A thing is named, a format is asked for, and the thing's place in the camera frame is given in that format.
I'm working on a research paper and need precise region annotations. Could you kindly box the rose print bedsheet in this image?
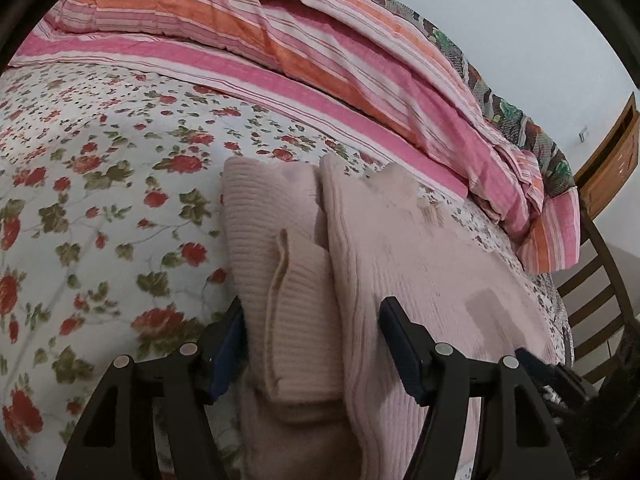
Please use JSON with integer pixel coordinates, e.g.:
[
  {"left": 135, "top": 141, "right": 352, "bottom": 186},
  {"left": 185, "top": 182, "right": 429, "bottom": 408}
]
[{"left": 0, "top": 62, "right": 575, "bottom": 480}]

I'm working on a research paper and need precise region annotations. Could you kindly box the pink knit sweater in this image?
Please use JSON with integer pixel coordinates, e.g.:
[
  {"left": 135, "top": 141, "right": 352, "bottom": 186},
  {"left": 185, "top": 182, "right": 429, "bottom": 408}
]
[{"left": 220, "top": 152, "right": 567, "bottom": 480}]

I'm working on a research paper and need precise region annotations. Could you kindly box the pink orange striped quilt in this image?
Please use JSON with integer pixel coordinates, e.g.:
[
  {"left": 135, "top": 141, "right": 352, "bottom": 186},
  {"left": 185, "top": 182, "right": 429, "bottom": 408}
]
[{"left": 9, "top": 0, "right": 582, "bottom": 273}]

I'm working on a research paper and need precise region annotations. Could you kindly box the floral patchwork blanket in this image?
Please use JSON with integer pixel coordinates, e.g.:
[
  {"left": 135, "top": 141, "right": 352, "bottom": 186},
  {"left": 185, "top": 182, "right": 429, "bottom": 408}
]
[{"left": 365, "top": 0, "right": 577, "bottom": 196}]

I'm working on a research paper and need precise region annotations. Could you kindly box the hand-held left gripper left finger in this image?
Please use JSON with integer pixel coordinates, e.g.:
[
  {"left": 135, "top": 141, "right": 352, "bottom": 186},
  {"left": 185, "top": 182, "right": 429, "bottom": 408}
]
[{"left": 56, "top": 296, "right": 247, "bottom": 480}]

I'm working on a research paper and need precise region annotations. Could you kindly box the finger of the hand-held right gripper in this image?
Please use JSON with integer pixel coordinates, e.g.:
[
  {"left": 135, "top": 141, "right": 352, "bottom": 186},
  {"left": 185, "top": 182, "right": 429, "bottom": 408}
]
[{"left": 516, "top": 347, "right": 568, "bottom": 403}]

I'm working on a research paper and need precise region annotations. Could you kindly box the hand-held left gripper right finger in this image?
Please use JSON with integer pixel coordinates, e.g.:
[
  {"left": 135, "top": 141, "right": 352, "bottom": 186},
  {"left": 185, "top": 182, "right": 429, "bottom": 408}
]
[{"left": 378, "top": 296, "right": 576, "bottom": 480}]

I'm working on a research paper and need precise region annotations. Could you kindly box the brown wooden door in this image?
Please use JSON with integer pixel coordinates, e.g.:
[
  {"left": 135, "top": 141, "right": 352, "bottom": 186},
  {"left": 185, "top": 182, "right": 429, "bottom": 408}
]
[{"left": 572, "top": 92, "right": 640, "bottom": 222}]

